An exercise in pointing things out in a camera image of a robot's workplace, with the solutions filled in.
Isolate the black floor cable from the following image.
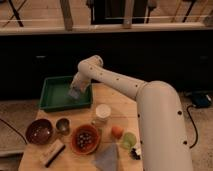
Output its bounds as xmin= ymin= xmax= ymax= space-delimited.
xmin=0 ymin=118 xmax=28 ymax=145

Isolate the grey blue cloth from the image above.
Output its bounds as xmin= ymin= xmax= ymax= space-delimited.
xmin=92 ymin=143 xmax=118 ymax=171

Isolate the blue yellow sponge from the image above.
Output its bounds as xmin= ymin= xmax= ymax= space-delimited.
xmin=68 ymin=88 xmax=82 ymax=99

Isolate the white lidded jar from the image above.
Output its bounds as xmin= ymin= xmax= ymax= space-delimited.
xmin=95 ymin=104 xmax=111 ymax=121

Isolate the wooden block eraser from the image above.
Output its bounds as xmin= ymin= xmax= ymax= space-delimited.
xmin=39 ymin=139 xmax=65 ymax=167

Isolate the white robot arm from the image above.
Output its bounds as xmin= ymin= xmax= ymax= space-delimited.
xmin=69 ymin=55 xmax=193 ymax=171

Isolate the dark brown bowl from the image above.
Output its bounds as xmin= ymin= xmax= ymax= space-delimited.
xmin=25 ymin=119 xmax=53 ymax=145

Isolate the green cup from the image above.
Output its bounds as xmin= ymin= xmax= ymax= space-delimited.
xmin=121 ymin=132 xmax=136 ymax=149

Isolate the orange bowl with berries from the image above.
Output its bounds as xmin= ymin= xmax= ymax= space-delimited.
xmin=70 ymin=124 xmax=101 ymax=155

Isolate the small metal cup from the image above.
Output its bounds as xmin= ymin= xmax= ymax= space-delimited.
xmin=56 ymin=118 xmax=70 ymax=135

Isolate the white black dish brush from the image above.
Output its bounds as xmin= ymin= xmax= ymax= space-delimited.
xmin=130 ymin=148 xmax=141 ymax=160

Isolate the green plastic tray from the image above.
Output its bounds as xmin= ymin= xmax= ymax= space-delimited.
xmin=39 ymin=76 xmax=93 ymax=112

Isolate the orange fruit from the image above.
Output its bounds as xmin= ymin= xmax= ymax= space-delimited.
xmin=111 ymin=126 xmax=124 ymax=139

